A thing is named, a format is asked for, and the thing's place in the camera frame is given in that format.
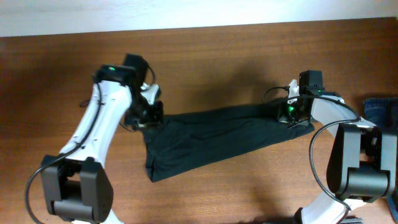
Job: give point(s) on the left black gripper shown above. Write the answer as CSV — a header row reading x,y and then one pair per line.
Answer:
x,y
155,122

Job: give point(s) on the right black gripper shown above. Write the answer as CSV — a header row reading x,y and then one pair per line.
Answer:
x,y
283,116

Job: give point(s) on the black nike t-shirt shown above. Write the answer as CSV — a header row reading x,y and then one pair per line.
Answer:
x,y
191,140

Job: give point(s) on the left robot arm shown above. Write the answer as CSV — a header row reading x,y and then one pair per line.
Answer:
x,y
76,187

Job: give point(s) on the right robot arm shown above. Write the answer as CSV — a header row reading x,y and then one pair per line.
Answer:
x,y
362,164

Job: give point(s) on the blue denim jeans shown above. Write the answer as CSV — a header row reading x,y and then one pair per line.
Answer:
x,y
383,113

